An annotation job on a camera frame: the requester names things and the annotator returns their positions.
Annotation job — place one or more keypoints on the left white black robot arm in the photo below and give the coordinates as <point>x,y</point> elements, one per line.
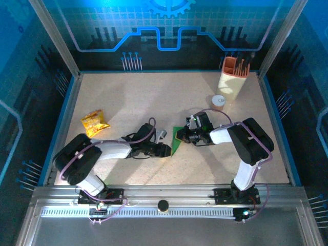
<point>115,151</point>

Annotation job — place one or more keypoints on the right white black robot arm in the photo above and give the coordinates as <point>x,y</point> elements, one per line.
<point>220,135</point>

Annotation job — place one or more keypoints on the small tin can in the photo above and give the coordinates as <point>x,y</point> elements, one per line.
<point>218,100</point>

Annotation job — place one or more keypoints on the black round knob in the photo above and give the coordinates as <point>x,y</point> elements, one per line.
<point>163,205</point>

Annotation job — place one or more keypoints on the cream orange utensil holder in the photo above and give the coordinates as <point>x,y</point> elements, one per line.
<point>230,84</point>

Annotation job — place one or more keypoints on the yellow snack bag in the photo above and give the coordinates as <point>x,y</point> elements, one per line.
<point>94,123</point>

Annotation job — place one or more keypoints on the black controller box green LED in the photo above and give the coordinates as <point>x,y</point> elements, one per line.
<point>98,206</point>
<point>242,214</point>

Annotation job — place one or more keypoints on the aluminium frame rail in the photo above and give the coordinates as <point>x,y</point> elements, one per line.
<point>166,191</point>

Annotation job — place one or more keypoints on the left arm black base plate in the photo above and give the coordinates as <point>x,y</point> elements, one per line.
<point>115,192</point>

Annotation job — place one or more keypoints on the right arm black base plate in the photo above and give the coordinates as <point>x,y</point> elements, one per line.
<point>221,194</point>

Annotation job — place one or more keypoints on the aluminium frame post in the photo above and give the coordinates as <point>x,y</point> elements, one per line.
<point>59,41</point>
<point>279,41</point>

